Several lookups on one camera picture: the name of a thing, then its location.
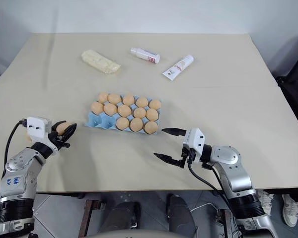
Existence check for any white plastic bottle red print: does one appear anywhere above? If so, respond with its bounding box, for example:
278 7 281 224
130 47 161 65

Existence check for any dark rounded shape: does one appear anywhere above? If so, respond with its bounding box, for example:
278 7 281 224
105 201 141 231
166 194 198 234

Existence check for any white sneaker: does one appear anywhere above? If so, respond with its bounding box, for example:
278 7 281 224
256 189 274 217
281 194 298 228

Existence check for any white squeeze tube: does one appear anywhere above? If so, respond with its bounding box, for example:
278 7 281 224
162 55 195 82

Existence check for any white floor cable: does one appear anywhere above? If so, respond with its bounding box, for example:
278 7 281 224
189 203 218 214

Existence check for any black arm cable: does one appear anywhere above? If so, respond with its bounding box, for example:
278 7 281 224
187 158 237 225
4 119 28 165

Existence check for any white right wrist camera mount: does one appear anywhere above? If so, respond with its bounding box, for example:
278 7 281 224
182 127 206 163

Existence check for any cream bread in clear wrapper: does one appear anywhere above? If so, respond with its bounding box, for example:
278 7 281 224
80 50 122 75

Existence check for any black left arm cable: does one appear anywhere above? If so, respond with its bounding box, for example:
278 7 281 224
4 119 28 165

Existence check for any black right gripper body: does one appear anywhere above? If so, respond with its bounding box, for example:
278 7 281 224
180 145 197 168

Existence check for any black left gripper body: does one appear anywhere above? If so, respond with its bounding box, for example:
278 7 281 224
47 131 72 151

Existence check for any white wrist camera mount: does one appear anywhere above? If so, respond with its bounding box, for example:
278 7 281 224
182 127 206 163
26 116 53 139

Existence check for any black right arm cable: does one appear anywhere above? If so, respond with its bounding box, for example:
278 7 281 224
187 158 237 225

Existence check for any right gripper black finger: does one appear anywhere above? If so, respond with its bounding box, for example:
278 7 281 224
161 127 187 137
153 152 185 168

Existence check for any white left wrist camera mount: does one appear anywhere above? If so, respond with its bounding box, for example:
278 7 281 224
26 116 53 139

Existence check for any rusty metal bracket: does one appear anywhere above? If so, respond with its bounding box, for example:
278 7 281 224
217 209 239 238
80 199 102 237

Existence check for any blue egg carton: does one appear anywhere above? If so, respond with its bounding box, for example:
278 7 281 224
83 93 163 136

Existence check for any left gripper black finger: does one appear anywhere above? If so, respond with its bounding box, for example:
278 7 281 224
51 120 67 133
59 122 78 142

